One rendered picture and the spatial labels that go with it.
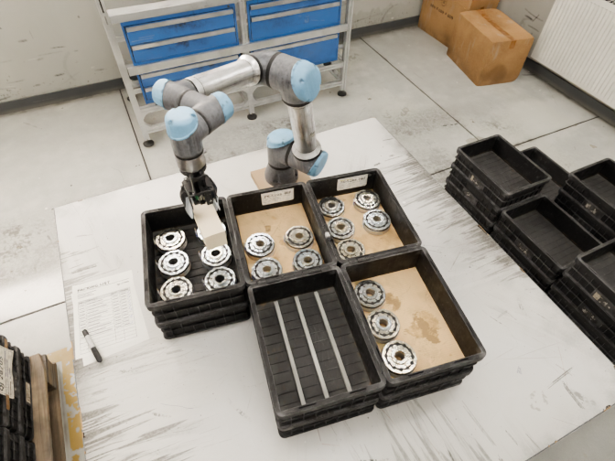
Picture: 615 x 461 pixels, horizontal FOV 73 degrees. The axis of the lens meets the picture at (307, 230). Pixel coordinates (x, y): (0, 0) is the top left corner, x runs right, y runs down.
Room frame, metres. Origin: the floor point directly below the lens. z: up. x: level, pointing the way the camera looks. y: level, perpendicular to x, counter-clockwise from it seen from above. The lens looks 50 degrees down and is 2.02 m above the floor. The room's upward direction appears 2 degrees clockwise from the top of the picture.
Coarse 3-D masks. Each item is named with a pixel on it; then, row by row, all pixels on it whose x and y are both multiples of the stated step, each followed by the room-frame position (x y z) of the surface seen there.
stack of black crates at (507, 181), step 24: (480, 144) 1.86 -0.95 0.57; (504, 144) 1.86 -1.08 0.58; (456, 168) 1.75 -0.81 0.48; (480, 168) 1.63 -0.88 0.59; (504, 168) 1.76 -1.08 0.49; (528, 168) 1.69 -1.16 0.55; (456, 192) 1.70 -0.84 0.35; (480, 192) 1.57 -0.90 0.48; (504, 192) 1.46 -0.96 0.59; (528, 192) 1.53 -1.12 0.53; (480, 216) 1.51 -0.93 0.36
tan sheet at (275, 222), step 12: (300, 204) 1.12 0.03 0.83; (240, 216) 1.05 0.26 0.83; (252, 216) 1.05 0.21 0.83; (264, 216) 1.05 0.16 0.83; (276, 216) 1.05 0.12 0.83; (288, 216) 1.06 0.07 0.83; (300, 216) 1.06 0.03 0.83; (240, 228) 0.99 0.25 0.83; (252, 228) 0.99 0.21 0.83; (264, 228) 0.99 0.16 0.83; (276, 228) 1.00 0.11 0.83; (288, 228) 1.00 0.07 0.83; (276, 240) 0.94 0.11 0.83; (276, 252) 0.88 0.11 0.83; (288, 252) 0.88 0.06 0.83; (252, 264) 0.83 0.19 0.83; (288, 264) 0.83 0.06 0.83
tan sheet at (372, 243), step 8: (344, 200) 1.15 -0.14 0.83; (352, 200) 1.15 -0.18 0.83; (352, 208) 1.11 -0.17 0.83; (344, 216) 1.06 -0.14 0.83; (352, 216) 1.07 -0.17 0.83; (360, 216) 1.07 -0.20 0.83; (360, 224) 1.03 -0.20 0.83; (360, 232) 0.99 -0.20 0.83; (392, 232) 0.99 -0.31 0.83; (360, 240) 0.95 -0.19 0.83; (368, 240) 0.95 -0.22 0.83; (376, 240) 0.95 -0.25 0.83; (384, 240) 0.95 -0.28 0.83; (392, 240) 0.95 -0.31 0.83; (400, 240) 0.96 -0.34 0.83; (368, 248) 0.91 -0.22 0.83; (376, 248) 0.91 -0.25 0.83; (384, 248) 0.92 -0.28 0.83; (392, 248) 0.92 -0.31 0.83
